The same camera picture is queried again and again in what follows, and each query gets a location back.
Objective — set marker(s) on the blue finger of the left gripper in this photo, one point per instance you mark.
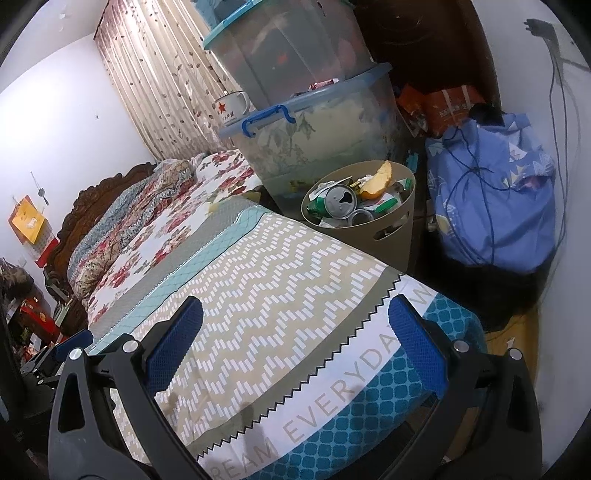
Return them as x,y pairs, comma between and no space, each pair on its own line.
81,340

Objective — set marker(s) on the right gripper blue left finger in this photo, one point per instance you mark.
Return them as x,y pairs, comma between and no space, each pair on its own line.
84,439

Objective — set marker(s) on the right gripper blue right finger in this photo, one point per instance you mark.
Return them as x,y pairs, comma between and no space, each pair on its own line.
485,421

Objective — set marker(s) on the crushed green drink can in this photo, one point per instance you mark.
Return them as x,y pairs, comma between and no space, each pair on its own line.
318,203

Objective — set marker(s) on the orange peel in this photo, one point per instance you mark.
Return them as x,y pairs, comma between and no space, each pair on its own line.
377,185

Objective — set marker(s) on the beige plastic trash bin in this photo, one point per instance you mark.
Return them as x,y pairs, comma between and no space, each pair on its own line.
382,227

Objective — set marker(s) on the red gift box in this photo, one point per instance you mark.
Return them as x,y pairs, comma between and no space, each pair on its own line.
32,317

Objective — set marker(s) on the folded floral quilt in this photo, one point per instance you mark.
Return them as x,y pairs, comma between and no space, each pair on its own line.
136,207

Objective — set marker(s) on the carved wooden headboard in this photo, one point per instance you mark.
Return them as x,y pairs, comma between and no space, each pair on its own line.
87,209

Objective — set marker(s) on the patterned bed cover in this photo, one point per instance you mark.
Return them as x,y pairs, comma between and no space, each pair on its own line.
296,371

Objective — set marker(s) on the floral bed sheet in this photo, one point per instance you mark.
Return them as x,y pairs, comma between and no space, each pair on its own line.
217,177

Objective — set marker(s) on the open silver can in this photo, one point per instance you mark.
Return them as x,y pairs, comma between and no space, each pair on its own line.
348,202

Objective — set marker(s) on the blue fabric bundle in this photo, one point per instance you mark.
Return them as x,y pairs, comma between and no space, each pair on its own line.
493,192

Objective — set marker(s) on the white enamel star mug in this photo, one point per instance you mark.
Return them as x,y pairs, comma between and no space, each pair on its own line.
232,107

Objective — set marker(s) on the beige leaf pattern curtain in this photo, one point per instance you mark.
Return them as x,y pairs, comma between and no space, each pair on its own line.
168,84

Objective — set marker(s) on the lower clear storage box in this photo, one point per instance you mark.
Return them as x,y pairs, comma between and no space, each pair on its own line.
291,145

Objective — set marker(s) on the clear storage box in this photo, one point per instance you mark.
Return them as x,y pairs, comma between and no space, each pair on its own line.
275,49
291,145

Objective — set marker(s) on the upper clear storage box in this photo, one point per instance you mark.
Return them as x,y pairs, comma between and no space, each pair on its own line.
275,49

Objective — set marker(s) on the orange snack bag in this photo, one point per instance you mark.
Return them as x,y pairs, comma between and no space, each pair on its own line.
432,114

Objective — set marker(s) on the red yellow wall calendar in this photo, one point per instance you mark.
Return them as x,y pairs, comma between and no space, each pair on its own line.
33,231

